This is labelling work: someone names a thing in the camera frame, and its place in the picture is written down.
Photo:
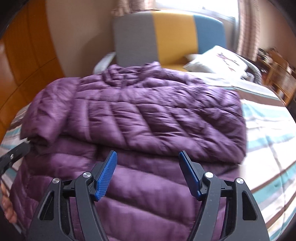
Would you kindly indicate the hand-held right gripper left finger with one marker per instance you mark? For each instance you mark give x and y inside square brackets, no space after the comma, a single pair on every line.
[106,176]

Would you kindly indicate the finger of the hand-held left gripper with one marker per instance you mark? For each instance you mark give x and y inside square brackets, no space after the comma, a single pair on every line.
[13,155]

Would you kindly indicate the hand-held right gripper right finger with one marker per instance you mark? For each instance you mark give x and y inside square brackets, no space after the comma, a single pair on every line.
[188,176]

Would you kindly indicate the purple puffer jacket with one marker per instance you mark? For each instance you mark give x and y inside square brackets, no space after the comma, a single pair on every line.
[138,115]

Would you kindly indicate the person's left hand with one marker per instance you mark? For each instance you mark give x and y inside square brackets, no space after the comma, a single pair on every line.
[8,206]

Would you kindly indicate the striped bed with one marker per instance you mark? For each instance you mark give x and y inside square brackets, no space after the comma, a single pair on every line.
[266,143]

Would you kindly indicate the orange wooden wardrobe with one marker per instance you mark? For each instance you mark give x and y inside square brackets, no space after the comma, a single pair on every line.
[25,60]

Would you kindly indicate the white bedside object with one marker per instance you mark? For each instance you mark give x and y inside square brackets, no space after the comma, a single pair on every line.
[105,61]

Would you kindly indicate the white printed pillow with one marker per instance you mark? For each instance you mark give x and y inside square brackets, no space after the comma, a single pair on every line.
[215,60]

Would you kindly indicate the wooden chair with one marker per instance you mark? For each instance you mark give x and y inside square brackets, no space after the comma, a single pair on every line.
[279,71]

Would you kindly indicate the grey yellow blue cushion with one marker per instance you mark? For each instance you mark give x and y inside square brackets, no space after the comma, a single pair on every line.
[171,37]

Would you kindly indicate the checked curtain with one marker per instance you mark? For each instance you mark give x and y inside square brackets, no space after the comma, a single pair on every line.
[134,7]
[248,27]

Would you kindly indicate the window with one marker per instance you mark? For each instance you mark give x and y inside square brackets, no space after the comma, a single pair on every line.
[196,8]

